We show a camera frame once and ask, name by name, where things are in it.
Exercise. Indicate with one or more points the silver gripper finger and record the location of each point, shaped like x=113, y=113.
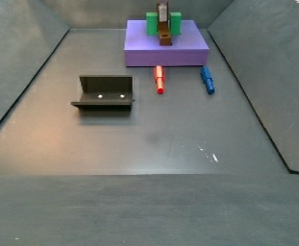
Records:
x=162, y=8

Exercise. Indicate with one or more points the green U-shaped block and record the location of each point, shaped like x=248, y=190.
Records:
x=174, y=23

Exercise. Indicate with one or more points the purple base block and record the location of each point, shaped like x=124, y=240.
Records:
x=188, y=50

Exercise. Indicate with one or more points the red peg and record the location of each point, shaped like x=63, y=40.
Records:
x=159, y=79

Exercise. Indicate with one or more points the blue peg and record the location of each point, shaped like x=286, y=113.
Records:
x=207, y=79

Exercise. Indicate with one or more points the black angle bracket fixture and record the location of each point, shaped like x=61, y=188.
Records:
x=105, y=91

